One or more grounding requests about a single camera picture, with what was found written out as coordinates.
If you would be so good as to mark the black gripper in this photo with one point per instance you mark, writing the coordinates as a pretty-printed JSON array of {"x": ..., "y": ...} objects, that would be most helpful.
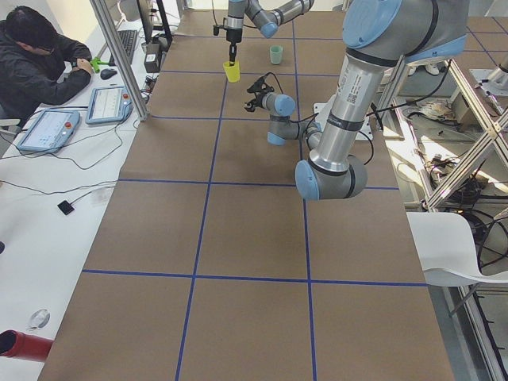
[
  {"x": 258, "y": 99},
  {"x": 232, "y": 36}
]

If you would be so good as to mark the yellow plastic cup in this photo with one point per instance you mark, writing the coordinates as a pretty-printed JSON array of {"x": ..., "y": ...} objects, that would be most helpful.
[{"x": 232, "y": 71}]

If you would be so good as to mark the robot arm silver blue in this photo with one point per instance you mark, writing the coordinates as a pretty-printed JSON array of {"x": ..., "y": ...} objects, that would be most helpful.
[
  {"x": 266, "y": 21},
  {"x": 376, "y": 34}
]

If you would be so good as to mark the green plastic cup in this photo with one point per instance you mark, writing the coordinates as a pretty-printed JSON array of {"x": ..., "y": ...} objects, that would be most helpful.
[{"x": 276, "y": 54}]

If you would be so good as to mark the black keyboard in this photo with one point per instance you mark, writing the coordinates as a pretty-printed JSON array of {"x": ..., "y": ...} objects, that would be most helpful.
[{"x": 128, "y": 39}]

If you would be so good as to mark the black computer mouse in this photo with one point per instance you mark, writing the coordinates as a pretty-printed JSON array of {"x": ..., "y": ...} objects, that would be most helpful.
[{"x": 107, "y": 73}]

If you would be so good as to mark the far blue teach pendant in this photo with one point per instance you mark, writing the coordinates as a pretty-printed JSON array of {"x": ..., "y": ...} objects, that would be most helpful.
[{"x": 108, "y": 105}]

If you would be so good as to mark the blue teach pendant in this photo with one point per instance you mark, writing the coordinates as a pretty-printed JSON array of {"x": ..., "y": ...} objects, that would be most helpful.
[
  {"x": 50, "y": 131},
  {"x": 108, "y": 105}
]

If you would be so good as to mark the green tool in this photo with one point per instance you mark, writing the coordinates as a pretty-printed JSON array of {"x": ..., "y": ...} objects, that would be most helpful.
[{"x": 96, "y": 64}]

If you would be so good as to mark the person in black jacket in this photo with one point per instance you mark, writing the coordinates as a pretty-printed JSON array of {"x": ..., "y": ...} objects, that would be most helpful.
[{"x": 38, "y": 65}]

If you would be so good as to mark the near blue teach pendant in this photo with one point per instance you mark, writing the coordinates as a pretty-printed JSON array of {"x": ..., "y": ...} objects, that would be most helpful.
[{"x": 50, "y": 131}]

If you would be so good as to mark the small black square device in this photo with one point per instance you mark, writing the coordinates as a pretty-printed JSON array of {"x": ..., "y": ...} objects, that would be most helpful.
[{"x": 65, "y": 207}]

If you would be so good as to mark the white chair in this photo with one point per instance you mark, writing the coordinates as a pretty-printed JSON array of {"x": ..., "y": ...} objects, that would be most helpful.
[{"x": 446, "y": 250}]

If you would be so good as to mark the red cylinder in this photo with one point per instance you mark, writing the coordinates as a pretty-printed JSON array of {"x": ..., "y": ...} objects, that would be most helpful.
[{"x": 24, "y": 346}]

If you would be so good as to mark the aluminium frame post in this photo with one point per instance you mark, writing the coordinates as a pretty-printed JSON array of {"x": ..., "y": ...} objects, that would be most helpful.
[{"x": 109, "y": 29}]

